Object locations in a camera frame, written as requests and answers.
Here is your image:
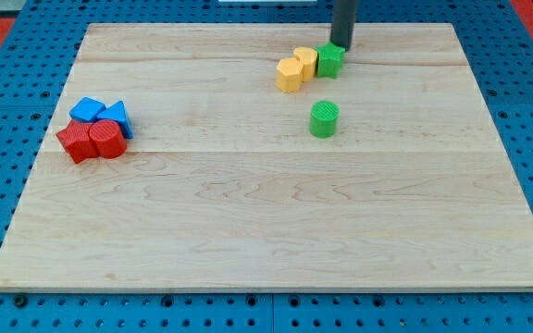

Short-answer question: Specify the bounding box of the green star block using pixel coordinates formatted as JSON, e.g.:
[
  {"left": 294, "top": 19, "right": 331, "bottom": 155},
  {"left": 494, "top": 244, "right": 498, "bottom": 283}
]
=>
[{"left": 315, "top": 42, "right": 345, "bottom": 79}]

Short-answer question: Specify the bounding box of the red star block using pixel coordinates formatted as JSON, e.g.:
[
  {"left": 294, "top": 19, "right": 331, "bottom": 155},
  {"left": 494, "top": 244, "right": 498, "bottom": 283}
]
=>
[{"left": 56, "top": 120, "right": 99, "bottom": 164}]

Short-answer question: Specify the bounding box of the wooden board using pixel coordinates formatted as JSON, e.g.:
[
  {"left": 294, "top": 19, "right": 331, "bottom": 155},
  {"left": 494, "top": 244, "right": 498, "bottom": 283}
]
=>
[{"left": 0, "top": 23, "right": 533, "bottom": 293}]

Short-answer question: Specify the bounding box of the green cylinder block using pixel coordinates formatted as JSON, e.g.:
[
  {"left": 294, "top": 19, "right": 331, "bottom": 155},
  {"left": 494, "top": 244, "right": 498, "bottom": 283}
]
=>
[{"left": 309, "top": 100, "right": 340, "bottom": 138}]

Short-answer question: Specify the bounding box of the yellow hexagon block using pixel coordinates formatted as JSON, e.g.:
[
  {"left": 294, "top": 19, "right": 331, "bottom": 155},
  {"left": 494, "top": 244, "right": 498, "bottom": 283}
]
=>
[{"left": 275, "top": 57, "right": 303, "bottom": 93}]

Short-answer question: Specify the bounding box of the yellow pentagon block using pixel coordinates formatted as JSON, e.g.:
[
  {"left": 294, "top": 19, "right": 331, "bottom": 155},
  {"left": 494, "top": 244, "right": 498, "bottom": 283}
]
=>
[{"left": 293, "top": 47, "right": 318, "bottom": 82}]

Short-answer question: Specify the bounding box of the red cylinder block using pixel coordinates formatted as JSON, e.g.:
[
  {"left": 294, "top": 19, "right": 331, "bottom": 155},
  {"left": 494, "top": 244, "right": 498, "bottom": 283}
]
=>
[{"left": 89, "top": 119, "right": 127, "bottom": 159}]

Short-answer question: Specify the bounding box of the blue triangle block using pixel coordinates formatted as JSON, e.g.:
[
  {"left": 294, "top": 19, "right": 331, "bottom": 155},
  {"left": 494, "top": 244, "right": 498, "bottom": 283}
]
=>
[{"left": 96, "top": 101, "right": 134, "bottom": 140}]

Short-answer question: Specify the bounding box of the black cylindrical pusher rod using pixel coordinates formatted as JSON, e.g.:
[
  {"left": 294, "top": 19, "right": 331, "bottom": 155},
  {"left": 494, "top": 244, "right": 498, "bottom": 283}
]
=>
[{"left": 329, "top": 0, "right": 359, "bottom": 51}]

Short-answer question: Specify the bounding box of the blue cube block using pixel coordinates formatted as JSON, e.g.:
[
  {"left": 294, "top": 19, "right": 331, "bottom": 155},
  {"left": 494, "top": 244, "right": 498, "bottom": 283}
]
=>
[{"left": 69, "top": 97, "right": 105, "bottom": 123}]

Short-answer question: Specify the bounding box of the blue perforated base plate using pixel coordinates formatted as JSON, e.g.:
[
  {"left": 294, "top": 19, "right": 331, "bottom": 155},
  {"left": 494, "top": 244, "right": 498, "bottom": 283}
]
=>
[{"left": 0, "top": 1, "right": 533, "bottom": 332}]

